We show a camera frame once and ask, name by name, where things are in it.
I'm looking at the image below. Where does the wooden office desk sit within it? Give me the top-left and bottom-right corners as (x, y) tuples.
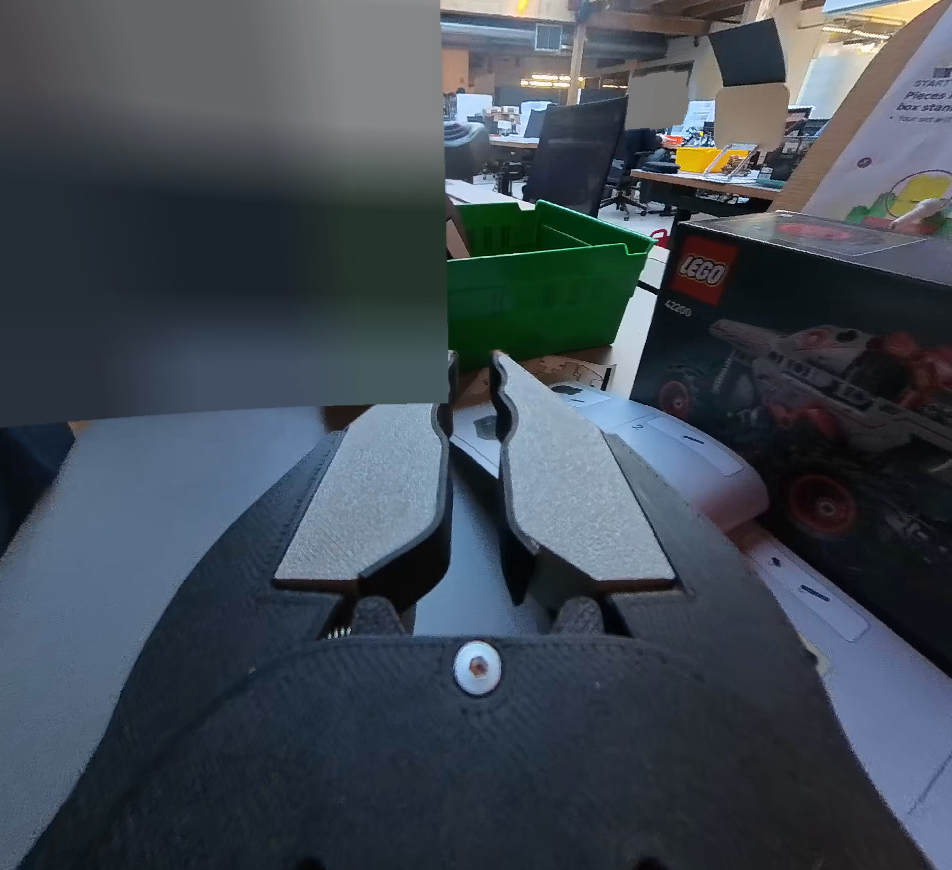
(631, 167), (783, 218)

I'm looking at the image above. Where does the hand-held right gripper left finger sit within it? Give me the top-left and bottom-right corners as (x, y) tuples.
(274, 351), (460, 616)

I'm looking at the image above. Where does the metal air duct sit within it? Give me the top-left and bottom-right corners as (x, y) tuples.
(440, 22), (575, 52)

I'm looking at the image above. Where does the lego instruction booklet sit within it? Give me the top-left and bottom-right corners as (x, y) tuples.
(450, 383), (952, 870)

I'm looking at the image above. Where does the laser-cut wooden sheet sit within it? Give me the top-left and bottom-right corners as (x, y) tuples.
(455, 346), (618, 403)

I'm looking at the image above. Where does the black lego set box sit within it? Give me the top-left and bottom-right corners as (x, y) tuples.
(628, 210), (952, 670)

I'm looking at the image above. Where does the brown cardboard piece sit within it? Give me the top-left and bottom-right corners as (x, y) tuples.
(446, 195), (477, 260)

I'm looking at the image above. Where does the black swivel office chair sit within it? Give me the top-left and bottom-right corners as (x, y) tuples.
(601, 128), (666, 218)

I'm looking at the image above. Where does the green plastic bin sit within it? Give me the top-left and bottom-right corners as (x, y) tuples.
(446, 199), (659, 358)

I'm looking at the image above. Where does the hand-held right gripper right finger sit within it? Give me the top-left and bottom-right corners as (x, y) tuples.
(491, 351), (678, 607)

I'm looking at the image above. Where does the person's dark clothing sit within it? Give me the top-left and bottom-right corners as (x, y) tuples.
(0, 424), (77, 555)

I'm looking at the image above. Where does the black mesh office chair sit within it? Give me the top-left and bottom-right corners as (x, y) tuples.
(521, 95), (630, 218)

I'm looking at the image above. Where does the cardboard stand with printed sheet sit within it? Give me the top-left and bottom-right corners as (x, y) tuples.
(770, 0), (952, 242)

